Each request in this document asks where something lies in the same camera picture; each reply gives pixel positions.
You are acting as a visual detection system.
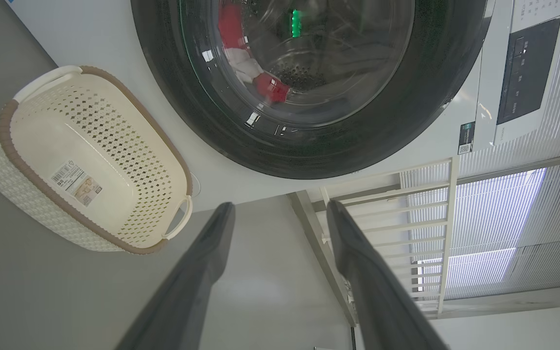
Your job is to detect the red garment with white trim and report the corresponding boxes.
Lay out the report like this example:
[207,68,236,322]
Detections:
[218,4,292,104]

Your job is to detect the cream perforated laundry basket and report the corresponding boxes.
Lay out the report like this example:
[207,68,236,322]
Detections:
[0,65,194,255]

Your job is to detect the white window blinds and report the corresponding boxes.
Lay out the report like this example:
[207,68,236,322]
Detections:
[399,0,560,301]

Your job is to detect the small QR code sticker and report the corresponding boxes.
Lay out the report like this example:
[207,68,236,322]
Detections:
[458,122,476,156]

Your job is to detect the white front-load washing machine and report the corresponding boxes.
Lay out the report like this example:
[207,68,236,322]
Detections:
[5,0,560,214]

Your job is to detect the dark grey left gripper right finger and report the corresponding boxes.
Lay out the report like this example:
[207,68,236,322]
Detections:
[326,199,451,350]

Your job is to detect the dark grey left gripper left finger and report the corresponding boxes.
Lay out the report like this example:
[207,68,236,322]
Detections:
[115,202,236,350]

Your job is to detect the white barcode label sticker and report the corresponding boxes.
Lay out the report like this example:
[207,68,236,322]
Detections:
[49,162,102,208]

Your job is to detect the black appliance control panel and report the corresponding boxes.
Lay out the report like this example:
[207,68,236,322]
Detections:
[496,17,560,126]

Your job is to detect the grey window frame post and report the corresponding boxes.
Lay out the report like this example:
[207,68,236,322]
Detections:
[456,150,560,186]

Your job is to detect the steel washer drum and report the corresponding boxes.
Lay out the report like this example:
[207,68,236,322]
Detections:
[222,0,413,125]

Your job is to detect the cream metal railing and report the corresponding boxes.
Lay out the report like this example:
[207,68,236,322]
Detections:
[287,157,461,321]

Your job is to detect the washing machine glass door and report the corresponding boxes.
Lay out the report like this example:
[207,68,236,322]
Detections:
[130,0,492,180]

